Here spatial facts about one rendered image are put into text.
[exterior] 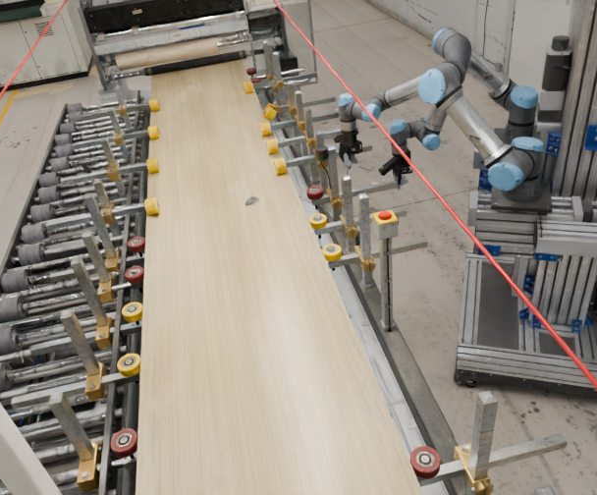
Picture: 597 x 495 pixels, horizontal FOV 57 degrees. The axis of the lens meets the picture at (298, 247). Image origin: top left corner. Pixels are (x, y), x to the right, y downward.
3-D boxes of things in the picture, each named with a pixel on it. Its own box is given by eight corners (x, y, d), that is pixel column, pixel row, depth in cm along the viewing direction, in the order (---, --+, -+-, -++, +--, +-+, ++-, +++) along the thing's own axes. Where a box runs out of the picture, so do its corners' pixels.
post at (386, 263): (391, 321, 219) (389, 228, 193) (395, 329, 215) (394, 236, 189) (380, 324, 219) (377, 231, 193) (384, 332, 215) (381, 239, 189)
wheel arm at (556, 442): (558, 440, 160) (560, 431, 157) (565, 450, 157) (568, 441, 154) (414, 477, 155) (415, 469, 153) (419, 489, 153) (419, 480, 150)
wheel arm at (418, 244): (424, 245, 239) (424, 236, 237) (427, 248, 236) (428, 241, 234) (327, 265, 235) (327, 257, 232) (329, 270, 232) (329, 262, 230)
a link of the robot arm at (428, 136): (485, 44, 225) (441, 153, 250) (472, 37, 234) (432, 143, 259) (461, 38, 222) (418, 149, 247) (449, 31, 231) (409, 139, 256)
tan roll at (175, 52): (279, 39, 458) (277, 25, 451) (282, 43, 448) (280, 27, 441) (106, 70, 444) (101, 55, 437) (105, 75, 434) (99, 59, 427)
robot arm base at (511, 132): (535, 132, 263) (538, 112, 257) (536, 145, 252) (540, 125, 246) (502, 131, 268) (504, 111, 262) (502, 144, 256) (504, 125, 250)
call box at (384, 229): (391, 227, 195) (391, 208, 190) (398, 238, 189) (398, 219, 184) (372, 231, 194) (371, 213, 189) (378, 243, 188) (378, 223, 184)
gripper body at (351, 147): (350, 158, 251) (348, 134, 244) (339, 152, 258) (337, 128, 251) (362, 153, 254) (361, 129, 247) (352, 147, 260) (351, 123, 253)
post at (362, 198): (370, 286, 241) (365, 191, 213) (372, 291, 238) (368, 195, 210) (362, 287, 241) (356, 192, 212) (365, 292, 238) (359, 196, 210)
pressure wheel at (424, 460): (431, 500, 150) (432, 476, 143) (405, 485, 154) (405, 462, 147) (444, 477, 154) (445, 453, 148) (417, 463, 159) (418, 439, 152)
